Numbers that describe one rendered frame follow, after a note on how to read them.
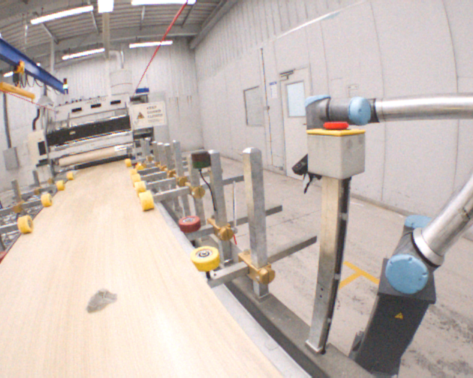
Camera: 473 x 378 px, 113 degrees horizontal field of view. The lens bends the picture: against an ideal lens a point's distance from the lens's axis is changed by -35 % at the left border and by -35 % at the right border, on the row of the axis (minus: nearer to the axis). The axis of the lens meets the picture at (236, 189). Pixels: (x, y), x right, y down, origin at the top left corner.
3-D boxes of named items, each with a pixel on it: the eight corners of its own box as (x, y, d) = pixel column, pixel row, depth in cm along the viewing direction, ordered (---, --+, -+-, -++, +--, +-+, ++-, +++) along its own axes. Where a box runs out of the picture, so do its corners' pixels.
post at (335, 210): (317, 337, 52) (334, 168, 39) (329, 347, 48) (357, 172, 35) (304, 346, 50) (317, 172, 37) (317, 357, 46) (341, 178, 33)
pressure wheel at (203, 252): (202, 275, 71) (195, 244, 67) (226, 277, 69) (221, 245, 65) (192, 291, 63) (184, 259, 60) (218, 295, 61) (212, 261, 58)
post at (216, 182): (229, 265, 96) (215, 148, 82) (233, 269, 93) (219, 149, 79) (221, 268, 95) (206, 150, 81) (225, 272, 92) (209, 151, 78)
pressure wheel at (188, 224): (200, 238, 94) (195, 212, 91) (207, 247, 87) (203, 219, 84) (181, 244, 91) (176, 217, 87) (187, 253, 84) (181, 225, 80)
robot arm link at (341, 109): (372, 97, 66) (338, 98, 75) (361, 95, 59) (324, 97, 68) (373, 125, 68) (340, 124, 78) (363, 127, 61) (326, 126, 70)
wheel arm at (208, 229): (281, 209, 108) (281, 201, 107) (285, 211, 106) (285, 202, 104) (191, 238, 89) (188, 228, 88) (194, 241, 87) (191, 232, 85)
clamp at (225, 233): (219, 226, 98) (218, 215, 97) (234, 238, 87) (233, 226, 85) (206, 229, 96) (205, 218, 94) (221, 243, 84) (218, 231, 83)
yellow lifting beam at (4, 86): (35, 102, 398) (34, 89, 389) (3, 92, 248) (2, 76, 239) (31, 103, 395) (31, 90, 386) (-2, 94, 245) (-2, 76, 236)
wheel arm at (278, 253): (310, 241, 86) (311, 231, 84) (317, 244, 83) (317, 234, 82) (202, 286, 67) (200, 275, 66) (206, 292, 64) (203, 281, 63)
